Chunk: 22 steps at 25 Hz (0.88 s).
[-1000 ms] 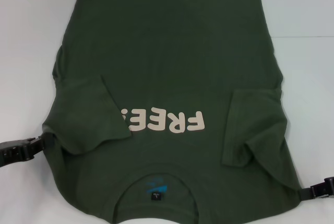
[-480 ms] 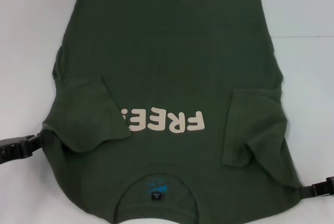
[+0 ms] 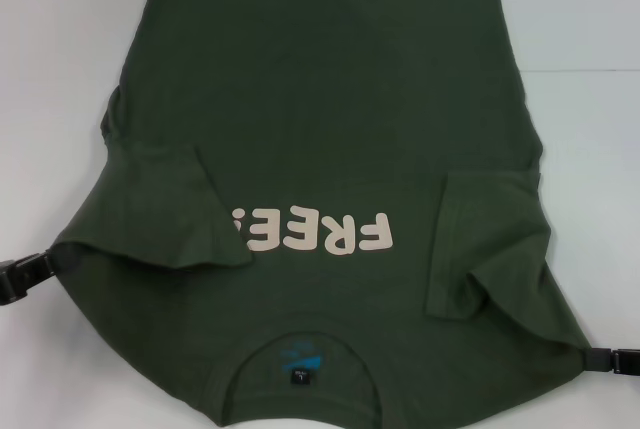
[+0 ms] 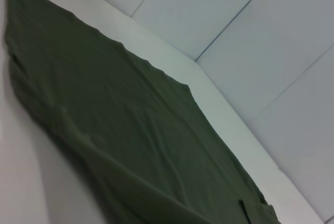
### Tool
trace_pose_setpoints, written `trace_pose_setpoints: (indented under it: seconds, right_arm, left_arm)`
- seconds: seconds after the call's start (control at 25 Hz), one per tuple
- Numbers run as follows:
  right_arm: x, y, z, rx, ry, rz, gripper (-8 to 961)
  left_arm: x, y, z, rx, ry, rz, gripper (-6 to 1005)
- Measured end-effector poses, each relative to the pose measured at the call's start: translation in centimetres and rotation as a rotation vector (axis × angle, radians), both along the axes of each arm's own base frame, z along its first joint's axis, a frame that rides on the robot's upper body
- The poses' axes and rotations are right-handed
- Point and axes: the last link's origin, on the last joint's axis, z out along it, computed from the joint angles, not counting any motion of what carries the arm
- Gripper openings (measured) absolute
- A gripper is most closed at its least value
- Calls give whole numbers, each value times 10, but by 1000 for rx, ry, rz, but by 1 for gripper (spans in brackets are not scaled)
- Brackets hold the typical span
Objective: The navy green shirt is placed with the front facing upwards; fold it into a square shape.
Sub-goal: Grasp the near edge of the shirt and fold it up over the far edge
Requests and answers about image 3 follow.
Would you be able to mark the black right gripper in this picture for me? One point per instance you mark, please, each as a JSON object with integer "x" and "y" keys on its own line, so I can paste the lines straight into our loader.
{"x": 631, "y": 360}

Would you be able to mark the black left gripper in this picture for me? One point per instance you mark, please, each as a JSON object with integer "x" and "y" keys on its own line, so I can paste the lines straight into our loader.
{"x": 17, "y": 281}

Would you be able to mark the dark green printed t-shirt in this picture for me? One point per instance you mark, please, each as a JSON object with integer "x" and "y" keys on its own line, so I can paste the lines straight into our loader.
{"x": 325, "y": 99}

